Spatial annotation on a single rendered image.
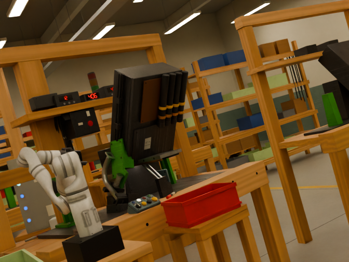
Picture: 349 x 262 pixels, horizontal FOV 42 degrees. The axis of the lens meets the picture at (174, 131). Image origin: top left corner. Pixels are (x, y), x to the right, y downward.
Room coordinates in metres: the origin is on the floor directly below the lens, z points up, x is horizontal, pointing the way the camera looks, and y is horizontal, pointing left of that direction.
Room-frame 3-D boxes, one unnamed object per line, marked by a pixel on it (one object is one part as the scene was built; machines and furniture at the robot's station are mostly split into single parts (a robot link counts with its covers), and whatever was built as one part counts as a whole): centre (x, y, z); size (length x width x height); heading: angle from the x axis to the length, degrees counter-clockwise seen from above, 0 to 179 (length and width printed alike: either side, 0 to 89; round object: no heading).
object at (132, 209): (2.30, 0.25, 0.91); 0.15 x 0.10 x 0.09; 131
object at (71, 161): (1.81, 0.44, 1.19); 0.09 x 0.09 x 0.17; 19
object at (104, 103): (2.84, 0.48, 1.52); 0.90 x 0.25 x 0.04; 131
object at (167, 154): (2.63, 0.18, 1.11); 0.39 x 0.16 x 0.03; 41
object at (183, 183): (2.65, 0.31, 0.89); 1.10 x 0.42 x 0.02; 131
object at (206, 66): (8.34, -1.53, 1.14); 2.45 x 0.55 x 2.28; 120
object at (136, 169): (2.82, 0.32, 1.07); 0.30 x 0.18 x 0.34; 131
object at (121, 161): (2.55, 0.32, 1.17); 0.13 x 0.12 x 0.20; 131
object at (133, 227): (2.44, 0.12, 0.83); 1.50 x 0.14 x 0.15; 131
